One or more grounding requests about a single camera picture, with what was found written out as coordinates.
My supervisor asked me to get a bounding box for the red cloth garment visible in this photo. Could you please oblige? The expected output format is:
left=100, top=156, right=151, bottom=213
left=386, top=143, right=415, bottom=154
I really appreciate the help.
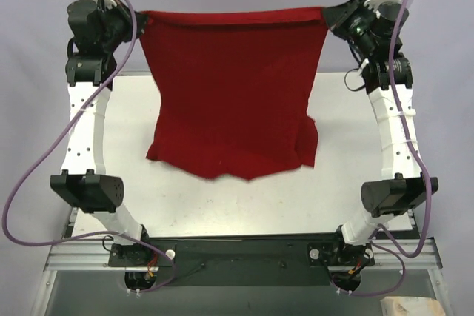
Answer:
left=141, top=7, right=328, bottom=180

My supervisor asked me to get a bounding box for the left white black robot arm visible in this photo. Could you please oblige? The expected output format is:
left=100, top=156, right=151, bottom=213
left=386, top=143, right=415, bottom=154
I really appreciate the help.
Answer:
left=50, top=0, right=152, bottom=266

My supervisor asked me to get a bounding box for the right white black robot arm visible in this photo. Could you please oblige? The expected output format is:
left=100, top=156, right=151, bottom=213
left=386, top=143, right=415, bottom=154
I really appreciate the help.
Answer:
left=322, top=0, right=438, bottom=250

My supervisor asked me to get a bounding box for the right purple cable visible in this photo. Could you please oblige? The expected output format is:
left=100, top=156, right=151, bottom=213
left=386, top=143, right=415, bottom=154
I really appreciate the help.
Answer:
left=331, top=0, right=434, bottom=297

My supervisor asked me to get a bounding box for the aluminium frame rail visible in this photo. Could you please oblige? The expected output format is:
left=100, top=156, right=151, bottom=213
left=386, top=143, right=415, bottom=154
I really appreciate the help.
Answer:
left=44, top=238, right=116, bottom=272

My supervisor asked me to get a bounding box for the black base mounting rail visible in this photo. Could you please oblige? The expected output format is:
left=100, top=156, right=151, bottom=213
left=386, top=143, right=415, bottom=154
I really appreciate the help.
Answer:
left=108, top=232, right=375, bottom=290

